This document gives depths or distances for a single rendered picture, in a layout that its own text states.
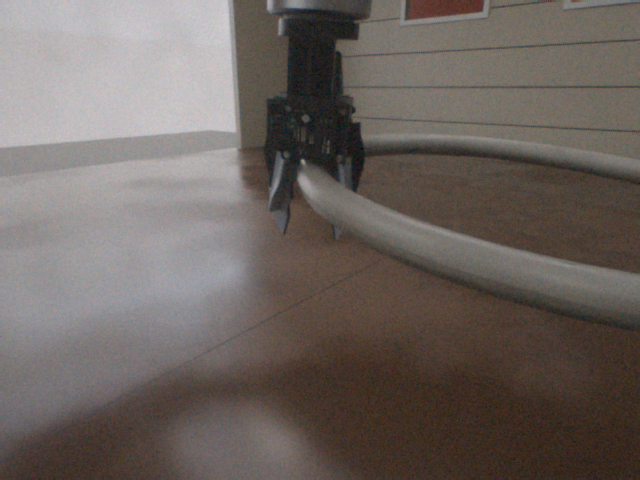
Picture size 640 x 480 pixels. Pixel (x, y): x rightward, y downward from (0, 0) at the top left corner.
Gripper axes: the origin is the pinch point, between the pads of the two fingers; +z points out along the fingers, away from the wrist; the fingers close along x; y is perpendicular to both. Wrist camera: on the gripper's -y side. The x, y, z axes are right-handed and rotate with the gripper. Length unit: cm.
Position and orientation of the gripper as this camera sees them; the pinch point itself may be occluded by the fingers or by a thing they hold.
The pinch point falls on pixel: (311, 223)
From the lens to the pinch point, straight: 48.3
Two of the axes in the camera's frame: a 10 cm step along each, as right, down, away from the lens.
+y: -1.2, 3.9, -9.1
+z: -0.6, 9.1, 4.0
